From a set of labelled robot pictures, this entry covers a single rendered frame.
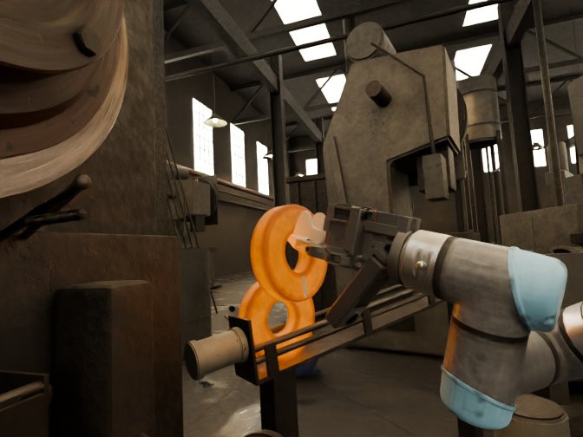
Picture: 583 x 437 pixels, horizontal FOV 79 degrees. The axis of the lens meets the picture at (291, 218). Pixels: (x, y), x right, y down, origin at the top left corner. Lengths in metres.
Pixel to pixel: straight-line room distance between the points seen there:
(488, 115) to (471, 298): 8.76
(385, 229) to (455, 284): 0.11
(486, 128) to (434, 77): 6.12
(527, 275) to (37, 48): 0.47
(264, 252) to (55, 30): 0.34
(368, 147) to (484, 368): 2.61
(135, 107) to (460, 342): 0.70
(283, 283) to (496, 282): 0.28
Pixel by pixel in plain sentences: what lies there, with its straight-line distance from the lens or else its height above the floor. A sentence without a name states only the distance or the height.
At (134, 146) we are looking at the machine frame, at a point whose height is 1.05.
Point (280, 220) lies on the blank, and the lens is 0.54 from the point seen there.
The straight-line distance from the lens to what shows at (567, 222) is 4.00.
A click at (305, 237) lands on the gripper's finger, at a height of 0.85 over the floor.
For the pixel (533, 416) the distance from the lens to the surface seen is 0.82.
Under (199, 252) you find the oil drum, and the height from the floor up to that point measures 0.84.
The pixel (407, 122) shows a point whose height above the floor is 1.74.
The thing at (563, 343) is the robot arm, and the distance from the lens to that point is 0.52.
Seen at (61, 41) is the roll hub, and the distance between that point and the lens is 0.39.
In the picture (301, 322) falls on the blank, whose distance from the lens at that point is 0.70.
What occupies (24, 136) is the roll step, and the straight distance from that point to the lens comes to 0.42.
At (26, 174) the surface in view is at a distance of 0.44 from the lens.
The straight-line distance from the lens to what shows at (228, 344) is 0.61.
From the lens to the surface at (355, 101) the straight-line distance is 3.11.
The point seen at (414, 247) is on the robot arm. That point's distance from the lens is 0.43.
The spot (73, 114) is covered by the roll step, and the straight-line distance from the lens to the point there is 0.47.
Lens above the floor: 0.83
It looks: 5 degrees up
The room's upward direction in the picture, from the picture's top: 3 degrees counter-clockwise
